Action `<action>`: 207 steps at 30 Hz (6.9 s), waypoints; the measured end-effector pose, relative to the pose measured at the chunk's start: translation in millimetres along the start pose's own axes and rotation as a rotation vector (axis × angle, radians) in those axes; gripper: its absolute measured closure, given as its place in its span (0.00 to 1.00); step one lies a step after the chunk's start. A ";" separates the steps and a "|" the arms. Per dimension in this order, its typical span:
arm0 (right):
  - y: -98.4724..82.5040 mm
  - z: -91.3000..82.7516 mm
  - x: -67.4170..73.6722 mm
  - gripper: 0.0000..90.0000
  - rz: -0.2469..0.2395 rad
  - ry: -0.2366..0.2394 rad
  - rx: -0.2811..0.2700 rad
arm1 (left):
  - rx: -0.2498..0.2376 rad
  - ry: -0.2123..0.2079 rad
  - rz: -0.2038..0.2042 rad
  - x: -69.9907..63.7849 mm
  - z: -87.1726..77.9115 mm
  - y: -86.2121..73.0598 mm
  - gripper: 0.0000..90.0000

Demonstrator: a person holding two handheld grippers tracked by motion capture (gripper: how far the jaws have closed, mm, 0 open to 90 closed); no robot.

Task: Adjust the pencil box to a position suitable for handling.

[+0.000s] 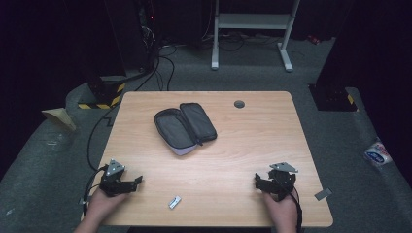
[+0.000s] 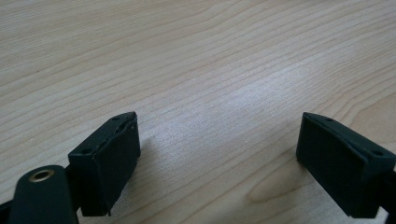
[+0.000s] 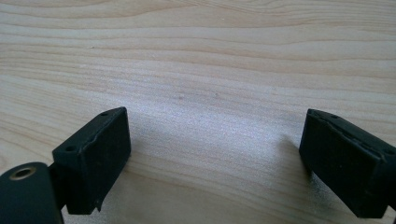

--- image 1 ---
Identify dark computer tower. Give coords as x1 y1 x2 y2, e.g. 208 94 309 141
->
134 0 163 74

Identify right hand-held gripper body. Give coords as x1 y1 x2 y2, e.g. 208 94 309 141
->
265 161 299 202

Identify white metal stand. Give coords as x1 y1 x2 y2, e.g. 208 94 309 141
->
210 0 301 73

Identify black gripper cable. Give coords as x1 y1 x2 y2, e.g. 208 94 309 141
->
289 189 304 233
82 164 109 217

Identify person's left hand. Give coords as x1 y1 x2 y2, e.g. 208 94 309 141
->
85 187 131 225

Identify white printed plastic packet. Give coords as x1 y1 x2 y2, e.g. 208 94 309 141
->
362 140 394 168

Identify beige cardboard wedge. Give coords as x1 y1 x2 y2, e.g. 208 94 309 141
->
41 107 78 132

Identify person's right hand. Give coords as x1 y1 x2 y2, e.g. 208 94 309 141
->
261 189 301 227

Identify black yellow striped post base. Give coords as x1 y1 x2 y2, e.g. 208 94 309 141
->
77 75 127 111
308 83 360 113

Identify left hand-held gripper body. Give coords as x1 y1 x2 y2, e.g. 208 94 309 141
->
98 158 130 198

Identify small white flash drive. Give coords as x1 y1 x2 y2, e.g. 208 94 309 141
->
167 194 183 211

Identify open black zip pouch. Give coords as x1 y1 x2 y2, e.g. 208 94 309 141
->
154 102 219 157

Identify grey tape strip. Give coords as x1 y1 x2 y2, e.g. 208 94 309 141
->
313 187 333 202

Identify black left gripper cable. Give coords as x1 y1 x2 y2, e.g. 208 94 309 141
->
82 164 109 217

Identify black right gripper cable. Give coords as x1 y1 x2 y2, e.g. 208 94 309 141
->
289 189 304 233

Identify black floor cable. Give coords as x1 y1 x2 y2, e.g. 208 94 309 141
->
86 45 178 173

